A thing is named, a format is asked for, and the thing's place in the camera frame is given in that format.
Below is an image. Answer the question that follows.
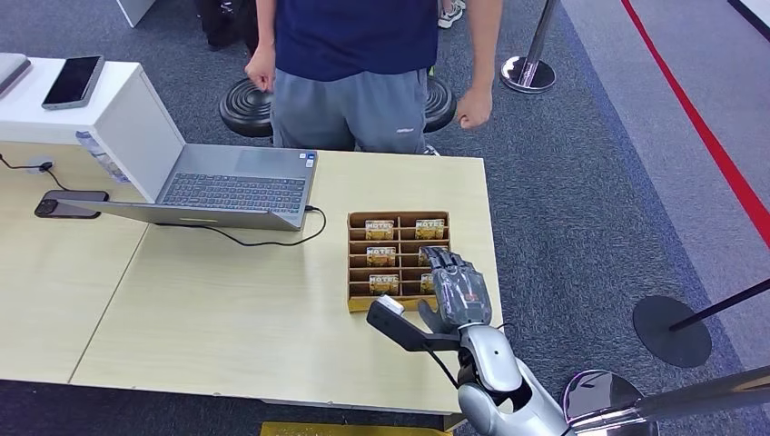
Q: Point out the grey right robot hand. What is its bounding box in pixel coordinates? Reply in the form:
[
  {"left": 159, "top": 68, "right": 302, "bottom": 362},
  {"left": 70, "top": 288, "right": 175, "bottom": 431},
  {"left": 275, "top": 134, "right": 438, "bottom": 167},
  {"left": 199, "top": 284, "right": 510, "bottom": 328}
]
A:
[{"left": 418, "top": 245, "right": 493, "bottom": 335}]

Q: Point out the brown cardboard card holder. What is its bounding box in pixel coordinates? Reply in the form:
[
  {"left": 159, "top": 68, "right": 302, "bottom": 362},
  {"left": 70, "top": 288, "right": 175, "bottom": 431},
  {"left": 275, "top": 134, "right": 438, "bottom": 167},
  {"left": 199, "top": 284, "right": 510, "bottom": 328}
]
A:
[{"left": 346, "top": 210, "right": 452, "bottom": 314}]

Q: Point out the person's left hand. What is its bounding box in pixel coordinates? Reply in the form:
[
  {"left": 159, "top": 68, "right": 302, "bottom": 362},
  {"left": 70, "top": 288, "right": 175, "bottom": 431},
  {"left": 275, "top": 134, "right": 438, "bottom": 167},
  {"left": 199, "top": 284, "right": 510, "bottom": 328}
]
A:
[{"left": 456, "top": 85, "right": 494, "bottom": 130}]

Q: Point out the person's hand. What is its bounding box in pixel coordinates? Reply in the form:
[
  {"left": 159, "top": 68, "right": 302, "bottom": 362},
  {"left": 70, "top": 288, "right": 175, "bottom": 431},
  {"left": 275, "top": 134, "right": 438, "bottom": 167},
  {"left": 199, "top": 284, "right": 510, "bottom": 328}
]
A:
[
  {"left": 245, "top": 43, "right": 277, "bottom": 94},
  {"left": 456, "top": 85, "right": 494, "bottom": 130}
]

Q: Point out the person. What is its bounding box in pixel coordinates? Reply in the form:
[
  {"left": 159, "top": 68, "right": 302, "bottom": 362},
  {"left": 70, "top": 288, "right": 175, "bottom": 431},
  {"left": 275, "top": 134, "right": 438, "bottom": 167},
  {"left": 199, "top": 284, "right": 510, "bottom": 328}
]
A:
[{"left": 245, "top": 0, "right": 505, "bottom": 156}]

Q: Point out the person's right hand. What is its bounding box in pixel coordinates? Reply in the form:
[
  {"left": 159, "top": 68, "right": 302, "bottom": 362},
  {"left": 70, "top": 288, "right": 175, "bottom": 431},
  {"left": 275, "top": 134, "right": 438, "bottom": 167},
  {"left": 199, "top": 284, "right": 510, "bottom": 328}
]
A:
[{"left": 245, "top": 43, "right": 277, "bottom": 94}]

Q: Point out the yellow floor marker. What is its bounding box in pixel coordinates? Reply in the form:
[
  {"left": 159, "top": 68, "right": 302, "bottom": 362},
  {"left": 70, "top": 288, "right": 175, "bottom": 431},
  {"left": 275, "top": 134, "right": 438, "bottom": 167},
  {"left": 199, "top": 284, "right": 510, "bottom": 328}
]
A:
[{"left": 260, "top": 421, "right": 453, "bottom": 436}]

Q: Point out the grey open laptop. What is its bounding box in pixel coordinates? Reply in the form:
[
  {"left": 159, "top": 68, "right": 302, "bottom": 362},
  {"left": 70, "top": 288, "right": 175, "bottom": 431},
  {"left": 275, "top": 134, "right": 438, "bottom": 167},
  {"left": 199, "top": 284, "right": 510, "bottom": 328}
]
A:
[{"left": 60, "top": 143, "right": 319, "bottom": 233}]

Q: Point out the white sneaker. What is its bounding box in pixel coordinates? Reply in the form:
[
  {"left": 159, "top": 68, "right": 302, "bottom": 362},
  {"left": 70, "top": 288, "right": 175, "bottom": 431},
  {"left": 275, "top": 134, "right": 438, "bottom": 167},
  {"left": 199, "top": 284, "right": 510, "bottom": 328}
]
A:
[{"left": 438, "top": 0, "right": 468, "bottom": 29}]

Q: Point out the black round stool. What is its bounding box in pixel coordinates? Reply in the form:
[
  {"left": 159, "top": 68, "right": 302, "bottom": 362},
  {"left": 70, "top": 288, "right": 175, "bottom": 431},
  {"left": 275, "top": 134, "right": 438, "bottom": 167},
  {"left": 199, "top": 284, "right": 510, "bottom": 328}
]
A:
[{"left": 219, "top": 74, "right": 459, "bottom": 138}]

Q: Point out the white box cabinet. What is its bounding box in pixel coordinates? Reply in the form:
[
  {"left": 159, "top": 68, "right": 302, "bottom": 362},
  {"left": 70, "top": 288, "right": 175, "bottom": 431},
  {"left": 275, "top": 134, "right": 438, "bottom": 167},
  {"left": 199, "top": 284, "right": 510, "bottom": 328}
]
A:
[{"left": 0, "top": 56, "right": 186, "bottom": 204}]

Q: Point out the clear sticker label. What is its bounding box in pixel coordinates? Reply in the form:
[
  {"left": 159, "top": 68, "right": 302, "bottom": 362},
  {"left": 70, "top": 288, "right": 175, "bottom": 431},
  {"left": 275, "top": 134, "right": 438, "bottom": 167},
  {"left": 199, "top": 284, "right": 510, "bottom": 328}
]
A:
[{"left": 76, "top": 131, "right": 131, "bottom": 184}]

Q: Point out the black smartphone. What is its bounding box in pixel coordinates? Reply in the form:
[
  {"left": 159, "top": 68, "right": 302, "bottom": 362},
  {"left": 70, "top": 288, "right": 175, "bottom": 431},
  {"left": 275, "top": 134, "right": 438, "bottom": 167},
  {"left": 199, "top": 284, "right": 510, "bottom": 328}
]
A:
[{"left": 34, "top": 190, "right": 110, "bottom": 220}]

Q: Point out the white furniture corner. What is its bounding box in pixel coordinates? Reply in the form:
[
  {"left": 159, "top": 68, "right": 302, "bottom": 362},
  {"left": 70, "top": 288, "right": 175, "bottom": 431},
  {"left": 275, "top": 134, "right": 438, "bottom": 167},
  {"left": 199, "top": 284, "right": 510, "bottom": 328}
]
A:
[{"left": 115, "top": 0, "right": 158, "bottom": 29}]

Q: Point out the grey closed tablet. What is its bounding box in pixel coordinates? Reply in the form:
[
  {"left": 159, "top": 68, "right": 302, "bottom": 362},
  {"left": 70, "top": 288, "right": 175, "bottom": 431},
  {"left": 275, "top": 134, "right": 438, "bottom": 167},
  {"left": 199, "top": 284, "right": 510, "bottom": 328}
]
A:
[{"left": 0, "top": 53, "right": 33, "bottom": 97}]

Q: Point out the black wrist camera with pale box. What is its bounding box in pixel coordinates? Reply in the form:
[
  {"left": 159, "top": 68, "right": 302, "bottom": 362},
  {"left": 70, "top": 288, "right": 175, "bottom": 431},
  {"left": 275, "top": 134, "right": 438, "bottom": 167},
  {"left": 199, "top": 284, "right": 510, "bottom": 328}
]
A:
[{"left": 366, "top": 294, "right": 463, "bottom": 353}]

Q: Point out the black laptop charger cable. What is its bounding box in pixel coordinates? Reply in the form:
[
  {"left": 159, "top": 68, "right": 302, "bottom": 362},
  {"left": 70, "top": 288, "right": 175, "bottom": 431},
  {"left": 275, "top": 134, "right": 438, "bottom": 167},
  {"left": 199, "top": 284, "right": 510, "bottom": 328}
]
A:
[{"left": 153, "top": 205, "right": 328, "bottom": 249}]

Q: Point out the black stanchion post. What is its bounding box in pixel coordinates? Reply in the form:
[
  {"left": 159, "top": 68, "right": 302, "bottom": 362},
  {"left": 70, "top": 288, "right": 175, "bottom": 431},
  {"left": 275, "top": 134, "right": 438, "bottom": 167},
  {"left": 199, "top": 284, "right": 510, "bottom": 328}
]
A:
[{"left": 632, "top": 277, "right": 770, "bottom": 370}]

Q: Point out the chrome stanchion post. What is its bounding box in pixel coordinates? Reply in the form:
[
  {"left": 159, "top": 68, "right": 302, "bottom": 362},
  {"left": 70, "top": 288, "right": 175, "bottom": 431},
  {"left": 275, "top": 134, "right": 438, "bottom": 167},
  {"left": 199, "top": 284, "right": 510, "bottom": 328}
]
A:
[{"left": 500, "top": 0, "right": 560, "bottom": 95}]

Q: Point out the thin black cable with plug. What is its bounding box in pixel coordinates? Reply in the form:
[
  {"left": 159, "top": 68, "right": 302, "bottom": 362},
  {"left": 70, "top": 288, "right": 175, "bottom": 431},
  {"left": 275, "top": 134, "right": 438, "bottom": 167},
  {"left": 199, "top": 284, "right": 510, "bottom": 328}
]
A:
[{"left": 0, "top": 153, "right": 70, "bottom": 192}]

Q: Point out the smartphone with grey frame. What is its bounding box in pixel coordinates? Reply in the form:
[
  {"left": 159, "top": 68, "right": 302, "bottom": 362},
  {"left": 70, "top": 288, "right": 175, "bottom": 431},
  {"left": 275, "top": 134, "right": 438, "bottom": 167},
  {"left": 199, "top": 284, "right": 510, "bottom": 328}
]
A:
[{"left": 41, "top": 54, "right": 106, "bottom": 112}]

